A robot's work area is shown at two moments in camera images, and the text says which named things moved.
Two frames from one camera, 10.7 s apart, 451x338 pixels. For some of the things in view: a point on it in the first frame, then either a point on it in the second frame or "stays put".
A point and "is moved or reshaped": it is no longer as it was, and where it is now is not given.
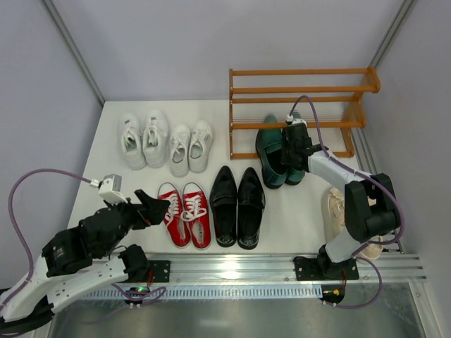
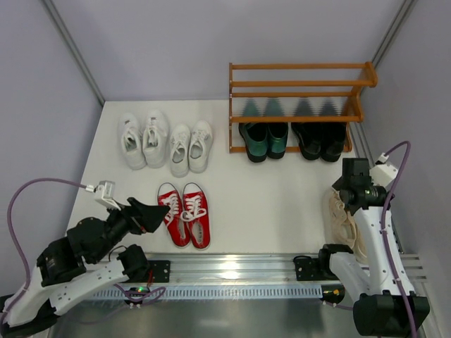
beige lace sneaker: (332, 213) is moved or reshaped
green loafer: (293, 177) -> (277, 138)
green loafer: (269, 145) -> (255, 136)
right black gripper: (296, 151) -> (356, 167)
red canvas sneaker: (177, 232) stays put
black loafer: (223, 197) -> (309, 137)
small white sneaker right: (200, 151) stays put
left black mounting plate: (160, 270) stays put
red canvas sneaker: (196, 212) stays put
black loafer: (251, 209) -> (332, 137)
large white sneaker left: (132, 142) stays put
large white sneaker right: (154, 138) stays put
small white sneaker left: (180, 150) stays put
